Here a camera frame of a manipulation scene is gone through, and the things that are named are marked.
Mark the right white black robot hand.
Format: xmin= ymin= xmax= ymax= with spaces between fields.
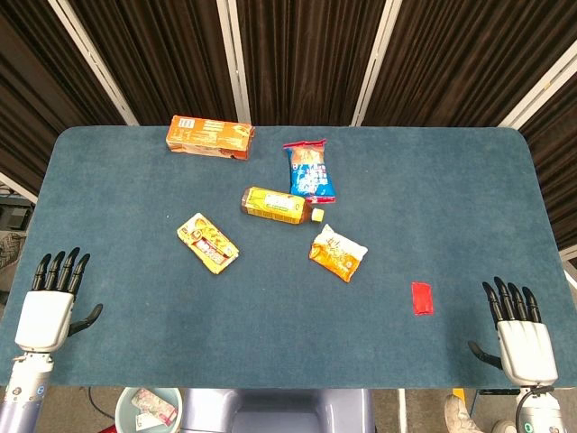
xmin=467 ymin=276 xmax=560 ymax=388

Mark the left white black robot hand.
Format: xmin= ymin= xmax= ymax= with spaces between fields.
xmin=14 ymin=246 xmax=105 ymax=353

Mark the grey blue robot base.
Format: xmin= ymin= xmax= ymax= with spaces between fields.
xmin=179 ymin=387 xmax=377 ymax=433

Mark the small red packet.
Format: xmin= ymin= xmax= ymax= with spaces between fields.
xmin=410 ymin=281 xmax=436 ymax=317

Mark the light blue plastic bucket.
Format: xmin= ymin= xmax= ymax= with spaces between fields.
xmin=114 ymin=387 xmax=184 ymax=433

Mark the pink printed packet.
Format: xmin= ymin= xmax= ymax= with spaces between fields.
xmin=131 ymin=388 xmax=179 ymax=425

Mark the yellow red snack packet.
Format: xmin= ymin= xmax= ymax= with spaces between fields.
xmin=176 ymin=212 xmax=241 ymax=276

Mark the orange white snack bag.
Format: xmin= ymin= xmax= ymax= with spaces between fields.
xmin=307 ymin=223 xmax=369 ymax=284

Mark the blue felt table mat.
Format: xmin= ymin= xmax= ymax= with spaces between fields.
xmin=0 ymin=124 xmax=577 ymax=390

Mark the orange cardboard snack box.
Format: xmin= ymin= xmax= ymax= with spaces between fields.
xmin=165 ymin=115 xmax=256 ymax=161

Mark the yellow label tea bottle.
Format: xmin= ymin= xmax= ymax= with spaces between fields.
xmin=240 ymin=186 xmax=326 ymax=226

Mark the blue red snack bag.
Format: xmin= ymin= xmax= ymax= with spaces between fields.
xmin=282 ymin=139 xmax=338 ymax=205

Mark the white partition frame post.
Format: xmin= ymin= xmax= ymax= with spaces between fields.
xmin=498 ymin=41 xmax=577 ymax=129
xmin=215 ymin=0 xmax=252 ymax=124
xmin=350 ymin=0 xmax=403 ymax=127
xmin=47 ymin=0 xmax=139 ymax=126

